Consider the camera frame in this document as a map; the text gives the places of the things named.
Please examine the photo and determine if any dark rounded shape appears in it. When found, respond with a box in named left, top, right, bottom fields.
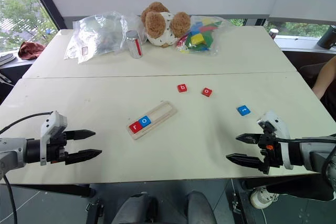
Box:
left=111, top=193, right=159, bottom=224
left=186, top=190, right=218, bottom=224

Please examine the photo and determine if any black chair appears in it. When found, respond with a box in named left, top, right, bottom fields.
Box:
left=299, top=62, right=329, bottom=89

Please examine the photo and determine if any wooden letter tray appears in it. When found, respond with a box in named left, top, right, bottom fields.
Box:
left=127, top=100, right=177, bottom=142

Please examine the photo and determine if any brown and white plush toy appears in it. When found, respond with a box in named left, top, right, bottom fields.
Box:
left=141, top=1, right=192, bottom=49

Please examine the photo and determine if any stack of flat white items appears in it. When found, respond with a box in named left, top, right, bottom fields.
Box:
left=0, top=53, right=17, bottom=67

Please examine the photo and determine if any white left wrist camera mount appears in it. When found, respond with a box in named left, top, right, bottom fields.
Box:
left=40, top=111, right=68, bottom=166

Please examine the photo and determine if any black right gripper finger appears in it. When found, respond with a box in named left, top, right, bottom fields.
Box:
left=225, top=153, right=265, bottom=170
left=235, top=133, right=264, bottom=145

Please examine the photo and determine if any clear plastic bag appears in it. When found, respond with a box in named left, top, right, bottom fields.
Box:
left=64, top=10, right=148, bottom=65

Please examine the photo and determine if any reddish brown cloth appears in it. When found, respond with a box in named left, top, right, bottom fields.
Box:
left=17, top=41, right=46, bottom=61

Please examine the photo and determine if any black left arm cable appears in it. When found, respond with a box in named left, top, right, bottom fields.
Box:
left=0, top=112, right=52, bottom=224

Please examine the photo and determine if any white shoe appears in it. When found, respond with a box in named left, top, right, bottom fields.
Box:
left=249, top=185, right=279, bottom=209

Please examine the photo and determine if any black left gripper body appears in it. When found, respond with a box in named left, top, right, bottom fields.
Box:
left=47, top=131, right=69, bottom=164

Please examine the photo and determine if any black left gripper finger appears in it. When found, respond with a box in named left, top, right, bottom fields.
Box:
left=65, top=149, right=102, bottom=166
left=64, top=129, right=97, bottom=141

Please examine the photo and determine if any black table frame bar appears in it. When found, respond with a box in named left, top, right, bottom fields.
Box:
left=14, top=183, right=91, bottom=199

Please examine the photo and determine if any red letter tile r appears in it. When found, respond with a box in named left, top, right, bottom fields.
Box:
left=129, top=122, right=144, bottom=134

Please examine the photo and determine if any silver can with red label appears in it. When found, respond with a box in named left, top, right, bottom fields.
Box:
left=125, top=30, right=144, bottom=59

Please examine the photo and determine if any bag of coloured blocks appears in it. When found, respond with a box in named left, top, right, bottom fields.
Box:
left=175, top=15, right=235, bottom=57

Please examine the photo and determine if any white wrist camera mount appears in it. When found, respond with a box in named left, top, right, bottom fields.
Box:
left=40, top=111, right=68, bottom=166
left=256, top=111, right=294, bottom=170

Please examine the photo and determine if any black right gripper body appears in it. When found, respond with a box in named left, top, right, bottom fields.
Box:
left=258, top=122, right=281, bottom=175

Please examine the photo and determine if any blue letter tile t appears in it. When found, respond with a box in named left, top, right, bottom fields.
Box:
left=237, top=105, right=251, bottom=117

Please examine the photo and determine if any dark green mug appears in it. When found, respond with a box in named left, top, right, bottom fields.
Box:
left=317, top=25, right=336, bottom=50

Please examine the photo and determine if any blue letter tile o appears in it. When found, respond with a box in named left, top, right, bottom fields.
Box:
left=138, top=115, right=153, bottom=128

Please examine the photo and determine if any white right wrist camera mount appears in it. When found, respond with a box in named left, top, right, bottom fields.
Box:
left=256, top=111, right=294, bottom=170

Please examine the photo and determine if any black window pillar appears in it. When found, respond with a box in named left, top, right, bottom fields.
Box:
left=23, top=0, right=67, bottom=30

